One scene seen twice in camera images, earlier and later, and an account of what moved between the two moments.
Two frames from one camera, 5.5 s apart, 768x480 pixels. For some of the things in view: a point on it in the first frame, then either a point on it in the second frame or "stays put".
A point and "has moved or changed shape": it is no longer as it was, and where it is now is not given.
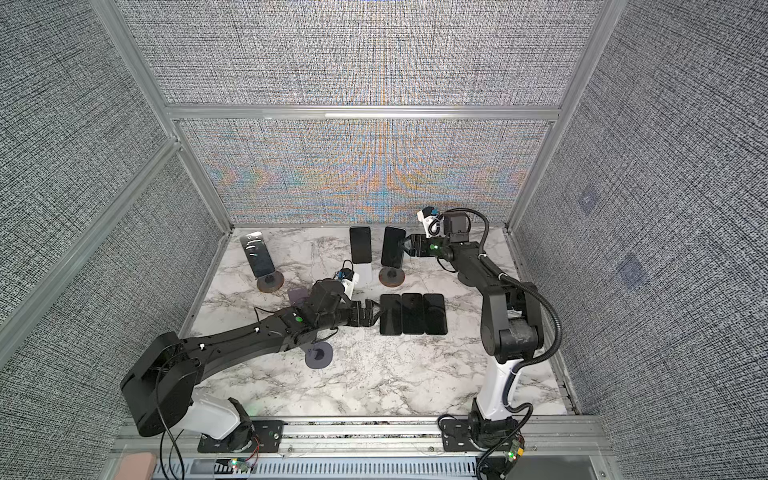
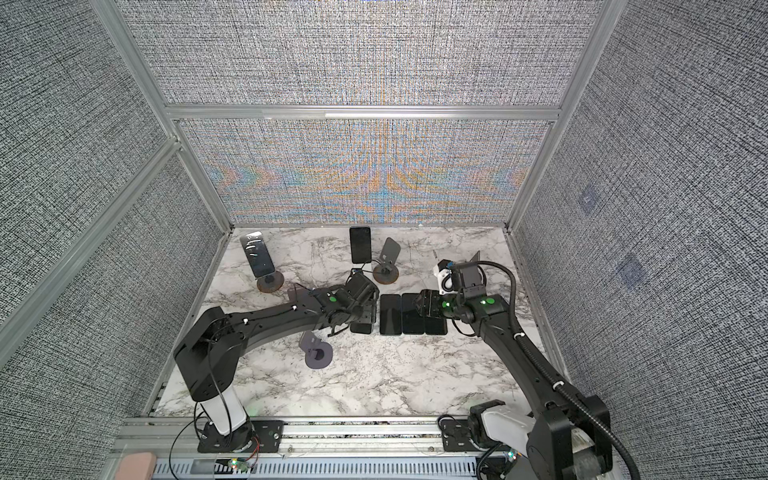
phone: [435, 320] stays put
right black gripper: [420, 241] → [431, 298]
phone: [257, 253] stays put
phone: [393, 247] has moved or changed shape
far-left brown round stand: [271, 283] stays put
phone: [412, 313] stays put
